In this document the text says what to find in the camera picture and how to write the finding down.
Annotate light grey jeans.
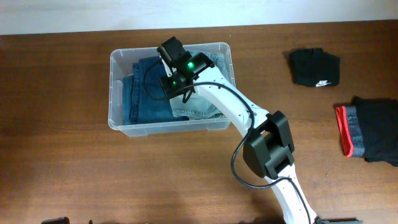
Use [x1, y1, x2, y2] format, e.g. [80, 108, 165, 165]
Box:
[170, 52, 229, 119]

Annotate blue denim jeans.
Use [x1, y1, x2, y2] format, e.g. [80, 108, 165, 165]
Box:
[122, 57, 188, 125]

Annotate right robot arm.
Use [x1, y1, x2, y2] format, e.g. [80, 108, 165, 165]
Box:
[157, 37, 319, 223]

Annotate clear plastic storage container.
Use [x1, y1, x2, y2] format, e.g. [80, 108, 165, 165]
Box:
[108, 47, 230, 137]

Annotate black Nike folded garment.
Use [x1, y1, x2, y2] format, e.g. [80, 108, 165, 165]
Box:
[289, 48, 340, 87]

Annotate black shorts red grey waistband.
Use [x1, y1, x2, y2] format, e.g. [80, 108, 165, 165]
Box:
[335, 96, 397, 167]

